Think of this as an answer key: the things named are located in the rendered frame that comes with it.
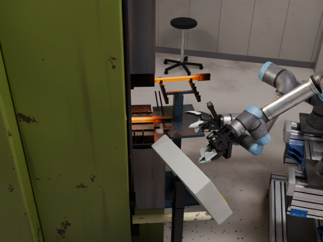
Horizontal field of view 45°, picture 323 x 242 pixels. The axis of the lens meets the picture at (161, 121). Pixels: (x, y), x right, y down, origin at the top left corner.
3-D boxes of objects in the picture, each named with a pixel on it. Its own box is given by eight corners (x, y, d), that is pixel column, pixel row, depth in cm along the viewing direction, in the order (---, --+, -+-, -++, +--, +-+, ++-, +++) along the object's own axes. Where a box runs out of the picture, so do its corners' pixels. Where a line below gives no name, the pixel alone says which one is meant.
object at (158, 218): (214, 215, 212) (215, 208, 209) (216, 222, 208) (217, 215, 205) (132, 219, 209) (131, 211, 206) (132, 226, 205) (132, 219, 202)
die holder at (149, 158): (159, 167, 264) (160, 111, 240) (164, 208, 233) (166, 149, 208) (75, 170, 260) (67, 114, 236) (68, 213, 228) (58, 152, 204)
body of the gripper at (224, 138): (204, 137, 179) (224, 120, 181) (210, 148, 185) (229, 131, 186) (214, 146, 174) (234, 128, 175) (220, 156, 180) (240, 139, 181)
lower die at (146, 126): (152, 124, 227) (152, 112, 223) (154, 145, 211) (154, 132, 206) (78, 127, 224) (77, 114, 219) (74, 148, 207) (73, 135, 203)
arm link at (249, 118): (266, 118, 181) (257, 104, 178) (248, 134, 180) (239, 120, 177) (257, 115, 188) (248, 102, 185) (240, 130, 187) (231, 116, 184)
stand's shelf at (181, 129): (191, 106, 298) (192, 103, 297) (204, 136, 265) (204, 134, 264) (152, 108, 294) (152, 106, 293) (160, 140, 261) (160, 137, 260)
